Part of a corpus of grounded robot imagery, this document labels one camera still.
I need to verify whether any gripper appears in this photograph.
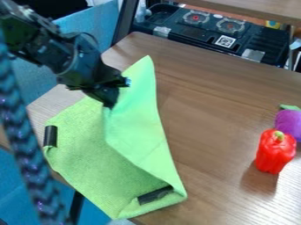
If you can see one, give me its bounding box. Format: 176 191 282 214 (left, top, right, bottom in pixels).
54 31 131 110

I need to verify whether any green cloth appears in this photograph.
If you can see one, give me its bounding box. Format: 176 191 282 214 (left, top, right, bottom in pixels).
40 54 188 221

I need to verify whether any black toy stove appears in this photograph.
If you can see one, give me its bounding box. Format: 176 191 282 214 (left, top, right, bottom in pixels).
130 3 292 69

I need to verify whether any red toy pepper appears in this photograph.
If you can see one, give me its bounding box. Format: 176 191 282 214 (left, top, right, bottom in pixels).
253 128 297 176

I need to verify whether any purple toy eggplant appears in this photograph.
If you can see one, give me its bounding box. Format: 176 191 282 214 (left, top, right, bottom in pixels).
274 104 301 144

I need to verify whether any braided cable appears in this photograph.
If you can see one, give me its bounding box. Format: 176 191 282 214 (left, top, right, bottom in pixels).
0 38 69 225

